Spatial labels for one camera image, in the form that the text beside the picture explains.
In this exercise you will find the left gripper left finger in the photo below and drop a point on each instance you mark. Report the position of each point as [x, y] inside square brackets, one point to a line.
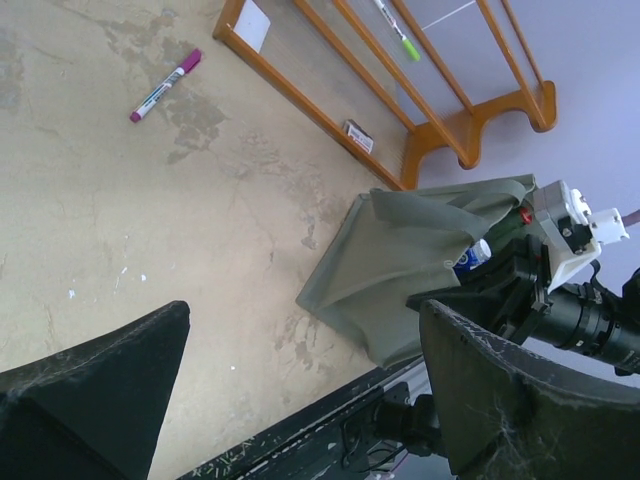
[95, 410]

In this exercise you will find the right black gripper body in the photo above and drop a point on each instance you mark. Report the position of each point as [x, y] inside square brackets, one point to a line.
[506, 296]

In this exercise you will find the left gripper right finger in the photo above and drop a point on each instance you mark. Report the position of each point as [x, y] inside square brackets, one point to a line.
[508, 413]

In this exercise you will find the green canvas bag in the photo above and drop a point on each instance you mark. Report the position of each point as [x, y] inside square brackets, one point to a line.
[394, 244]

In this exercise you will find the glass cola bottle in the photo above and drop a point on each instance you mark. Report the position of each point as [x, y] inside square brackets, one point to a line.
[508, 228]

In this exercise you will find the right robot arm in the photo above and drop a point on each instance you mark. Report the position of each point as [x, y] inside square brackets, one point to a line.
[590, 320]

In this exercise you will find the blue white beverage carton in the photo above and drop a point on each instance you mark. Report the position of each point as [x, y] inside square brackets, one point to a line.
[475, 256]

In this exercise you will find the small red white packet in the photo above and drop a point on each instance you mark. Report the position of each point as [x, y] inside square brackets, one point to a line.
[359, 136]

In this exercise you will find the wooden shelf rack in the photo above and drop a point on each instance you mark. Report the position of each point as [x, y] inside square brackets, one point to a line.
[340, 60]

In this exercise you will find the green marker pen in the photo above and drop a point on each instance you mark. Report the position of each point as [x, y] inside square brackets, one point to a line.
[408, 46]

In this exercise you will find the purple marker pen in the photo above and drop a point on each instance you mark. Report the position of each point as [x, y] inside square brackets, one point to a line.
[186, 66]

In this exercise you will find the white card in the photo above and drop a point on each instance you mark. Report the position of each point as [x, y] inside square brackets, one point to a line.
[252, 25]

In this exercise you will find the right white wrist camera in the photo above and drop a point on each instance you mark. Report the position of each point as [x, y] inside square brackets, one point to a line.
[572, 232]

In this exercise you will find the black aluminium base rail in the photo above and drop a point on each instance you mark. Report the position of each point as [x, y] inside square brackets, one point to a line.
[364, 430]

